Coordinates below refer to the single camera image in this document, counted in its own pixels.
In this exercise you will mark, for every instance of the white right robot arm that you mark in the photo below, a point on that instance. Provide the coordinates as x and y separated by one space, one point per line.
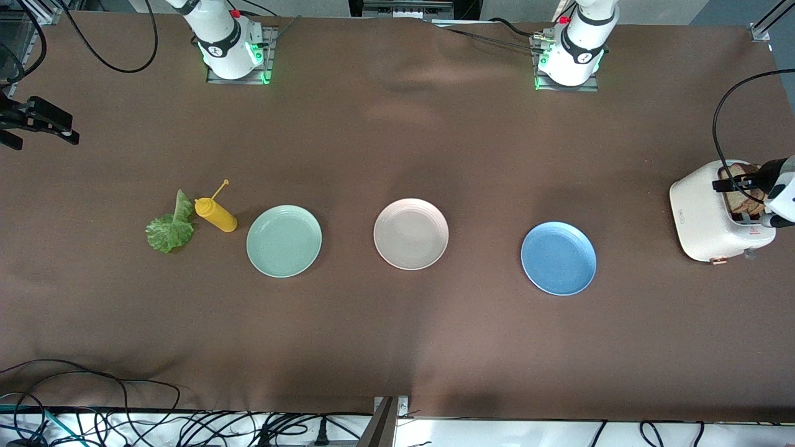
223 43

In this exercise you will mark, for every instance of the white toaster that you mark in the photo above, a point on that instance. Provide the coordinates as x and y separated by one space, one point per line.
699 214

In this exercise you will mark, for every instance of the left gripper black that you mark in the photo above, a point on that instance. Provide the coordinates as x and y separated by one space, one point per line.
759 179

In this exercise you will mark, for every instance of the yellow squeeze bottle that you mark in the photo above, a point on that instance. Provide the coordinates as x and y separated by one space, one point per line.
217 216

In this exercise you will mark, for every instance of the grey power strip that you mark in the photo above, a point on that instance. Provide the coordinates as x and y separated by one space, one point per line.
407 9

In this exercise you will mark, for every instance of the black power plug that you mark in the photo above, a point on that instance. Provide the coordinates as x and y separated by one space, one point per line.
322 437

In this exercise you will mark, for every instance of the brown table cloth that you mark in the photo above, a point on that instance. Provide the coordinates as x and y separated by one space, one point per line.
397 347

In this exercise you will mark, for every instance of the aluminium frame rail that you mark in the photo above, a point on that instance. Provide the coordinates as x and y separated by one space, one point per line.
43 9
761 31

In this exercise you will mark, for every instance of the green lettuce leaf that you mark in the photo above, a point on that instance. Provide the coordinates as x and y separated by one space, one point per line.
168 233

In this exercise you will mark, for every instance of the beige plate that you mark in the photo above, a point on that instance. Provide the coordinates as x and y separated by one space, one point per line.
410 234

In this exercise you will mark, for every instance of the mint green plate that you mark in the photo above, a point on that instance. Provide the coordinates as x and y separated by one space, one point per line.
284 242

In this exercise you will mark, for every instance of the metal camera post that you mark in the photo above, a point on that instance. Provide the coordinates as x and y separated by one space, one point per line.
380 428

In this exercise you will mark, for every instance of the blue plate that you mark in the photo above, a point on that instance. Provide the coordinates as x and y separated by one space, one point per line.
559 259

